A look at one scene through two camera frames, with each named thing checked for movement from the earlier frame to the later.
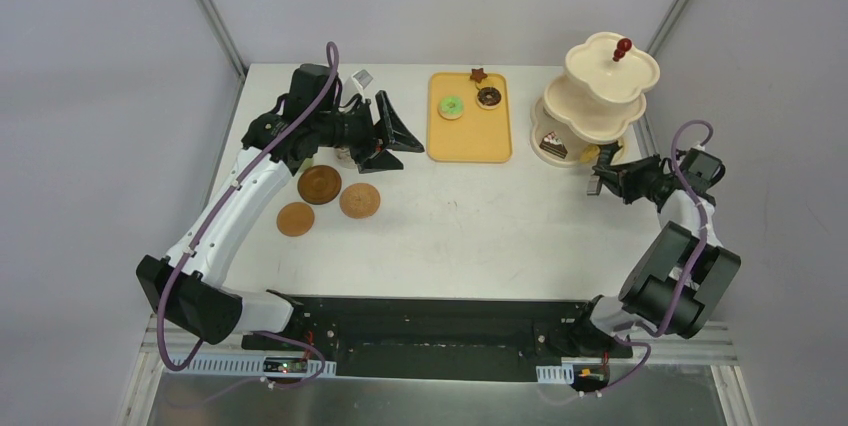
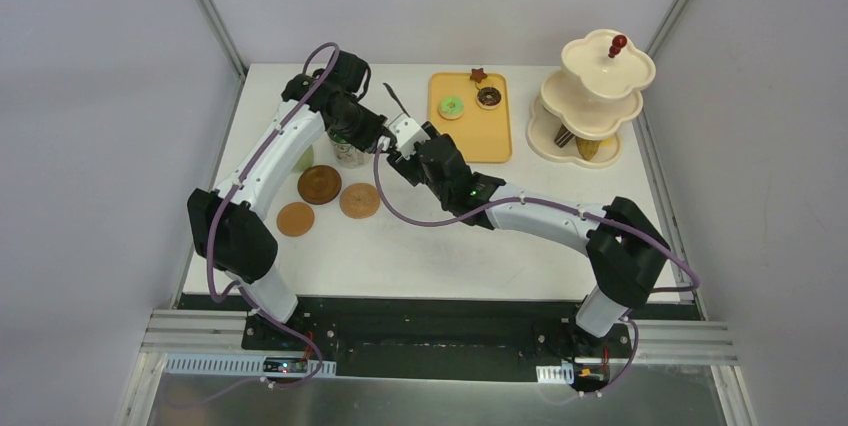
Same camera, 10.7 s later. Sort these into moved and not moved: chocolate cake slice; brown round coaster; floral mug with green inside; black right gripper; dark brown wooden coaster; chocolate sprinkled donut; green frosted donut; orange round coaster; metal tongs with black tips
Moved: metal tongs with black tips; black right gripper; chocolate cake slice
Not moved: chocolate sprinkled donut; brown round coaster; floral mug with green inside; green frosted donut; orange round coaster; dark brown wooden coaster
